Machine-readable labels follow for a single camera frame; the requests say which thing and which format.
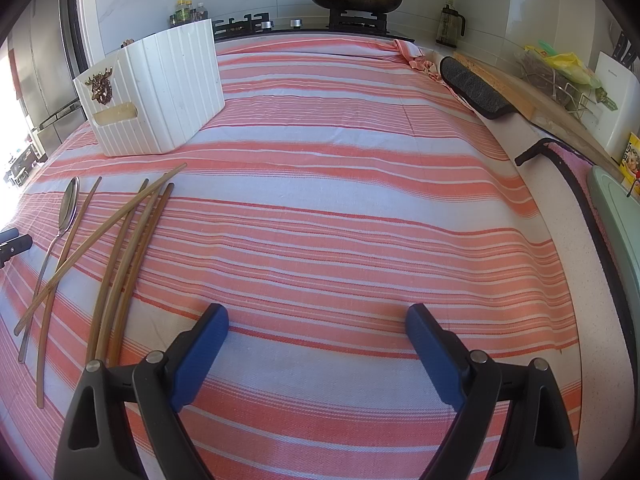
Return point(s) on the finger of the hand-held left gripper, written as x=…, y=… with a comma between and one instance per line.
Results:
x=15, y=247

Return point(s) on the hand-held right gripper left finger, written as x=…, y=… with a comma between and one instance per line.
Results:
x=200, y=355

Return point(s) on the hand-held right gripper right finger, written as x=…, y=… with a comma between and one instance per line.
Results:
x=430, y=355

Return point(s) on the metal spoon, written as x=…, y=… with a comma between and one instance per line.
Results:
x=67, y=205

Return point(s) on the brown wooden chopstick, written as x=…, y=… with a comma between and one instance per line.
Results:
x=100, y=347
x=40, y=390
x=179, y=167
x=145, y=184
x=170, y=189

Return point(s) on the white ribbed utensil box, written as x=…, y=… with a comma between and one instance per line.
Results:
x=170, y=90

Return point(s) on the dark low table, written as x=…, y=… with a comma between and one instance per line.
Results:
x=22, y=165

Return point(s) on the pink striped tablecloth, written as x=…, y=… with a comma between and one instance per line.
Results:
x=325, y=210

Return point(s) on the grey refrigerator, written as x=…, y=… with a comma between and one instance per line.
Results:
x=45, y=60

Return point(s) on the green cutting board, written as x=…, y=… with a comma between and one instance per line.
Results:
x=617, y=225

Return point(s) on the black textured pad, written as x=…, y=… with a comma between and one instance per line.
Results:
x=475, y=87

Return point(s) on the wooden cutting board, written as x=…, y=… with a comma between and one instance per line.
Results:
x=550, y=110

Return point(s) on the yellow snack packet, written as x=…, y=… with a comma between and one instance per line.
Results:
x=631, y=157

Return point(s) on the spice jars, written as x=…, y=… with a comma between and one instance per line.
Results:
x=183, y=12

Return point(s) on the dark sauce bottle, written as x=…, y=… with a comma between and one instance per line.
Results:
x=201, y=12

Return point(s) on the white knife block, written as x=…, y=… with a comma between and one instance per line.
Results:
x=612, y=105

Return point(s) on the yellow plastic bag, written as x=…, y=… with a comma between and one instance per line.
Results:
x=565, y=65

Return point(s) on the dark glass pitcher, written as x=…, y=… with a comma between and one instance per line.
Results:
x=447, y=25

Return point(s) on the black gas stove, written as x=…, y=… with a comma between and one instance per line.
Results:
x=300, y=27

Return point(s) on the black door frame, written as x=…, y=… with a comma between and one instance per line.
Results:
x=77, y=15

